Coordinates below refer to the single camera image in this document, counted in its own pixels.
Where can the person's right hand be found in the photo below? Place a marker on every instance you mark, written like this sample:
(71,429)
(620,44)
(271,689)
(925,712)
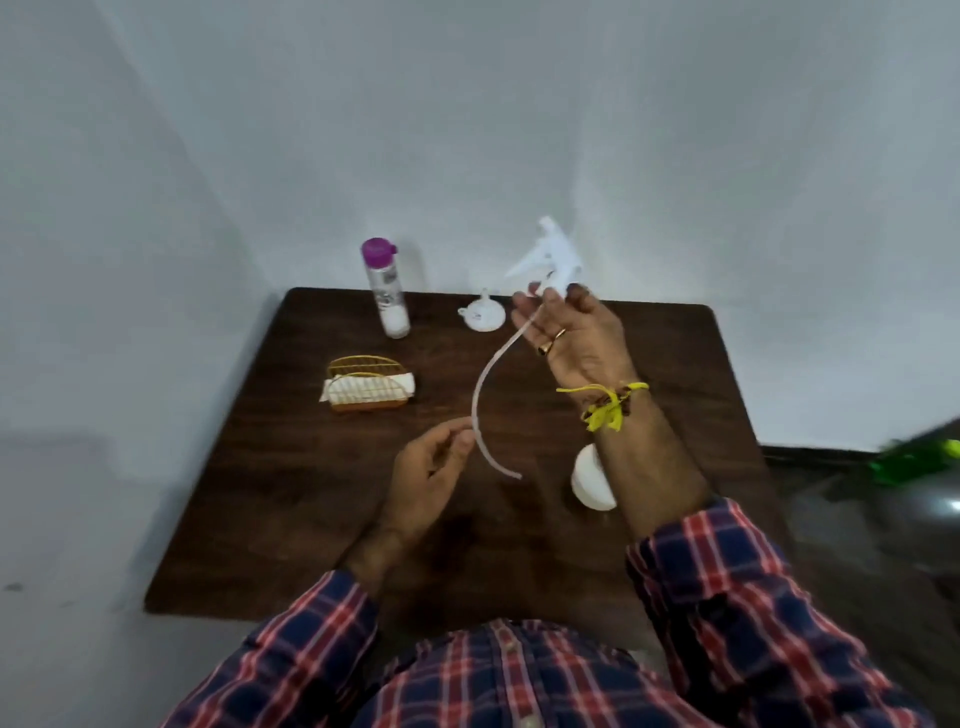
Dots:
(589,349)

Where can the person's left hand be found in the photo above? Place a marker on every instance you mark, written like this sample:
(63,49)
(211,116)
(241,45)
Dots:
(417,495)

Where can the person's left fingers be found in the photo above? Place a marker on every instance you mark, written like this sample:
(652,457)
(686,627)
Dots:
(453,444)

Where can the person's right fingers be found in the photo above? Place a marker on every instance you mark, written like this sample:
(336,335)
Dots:
(546,315)

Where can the white trigger sprayer with tube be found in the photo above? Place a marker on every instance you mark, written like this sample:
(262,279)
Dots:
(555,255)

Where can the person's right forearm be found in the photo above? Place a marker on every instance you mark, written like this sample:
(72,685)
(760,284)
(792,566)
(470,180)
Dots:
(645,457)

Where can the person's left forearm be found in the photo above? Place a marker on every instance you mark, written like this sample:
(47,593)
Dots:
(371,559)

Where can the white plastic funnel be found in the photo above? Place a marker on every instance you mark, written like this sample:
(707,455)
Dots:
(483,315)

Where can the white paper napkins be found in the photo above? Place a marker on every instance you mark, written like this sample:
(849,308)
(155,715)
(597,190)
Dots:
(403,384)

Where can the yellow thread wristband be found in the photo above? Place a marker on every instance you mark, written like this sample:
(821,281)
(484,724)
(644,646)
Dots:
(604,409)

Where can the white round cup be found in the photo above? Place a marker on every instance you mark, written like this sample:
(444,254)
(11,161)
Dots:
(591,484)

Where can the clear bottle with purple cap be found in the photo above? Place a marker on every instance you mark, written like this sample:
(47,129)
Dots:
(388,292)

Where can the red blue plaid shirt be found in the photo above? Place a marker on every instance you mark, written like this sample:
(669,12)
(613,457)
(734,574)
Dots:
(525,675)

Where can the green plastic object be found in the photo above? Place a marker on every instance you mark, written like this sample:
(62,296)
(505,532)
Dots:
(911,459)

